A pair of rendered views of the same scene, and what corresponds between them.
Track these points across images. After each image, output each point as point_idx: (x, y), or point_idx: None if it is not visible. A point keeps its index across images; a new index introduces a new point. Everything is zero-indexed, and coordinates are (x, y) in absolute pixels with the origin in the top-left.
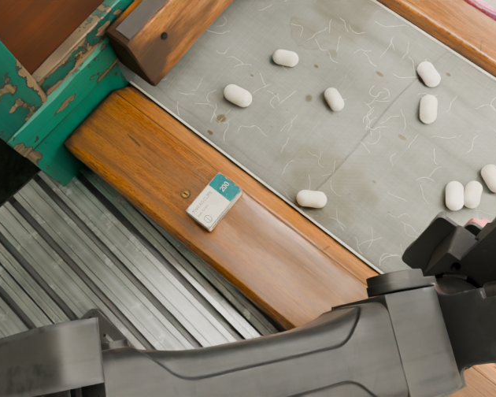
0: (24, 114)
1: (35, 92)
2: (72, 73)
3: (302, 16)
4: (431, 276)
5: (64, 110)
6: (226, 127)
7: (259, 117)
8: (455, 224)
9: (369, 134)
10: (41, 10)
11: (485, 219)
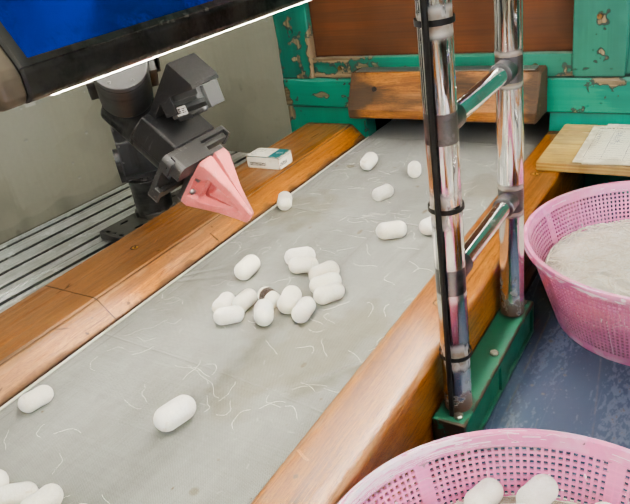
0: (298, 71)
1: (308, 63)
2: (334, 78)
3: (466, 172)
4: (154, 63)
5: (318, 99)
6: (343, 169)
7: (356, 177)
8: (215, 129)
9: (357, 218)
10: (337, 21)
11: (249, 207)
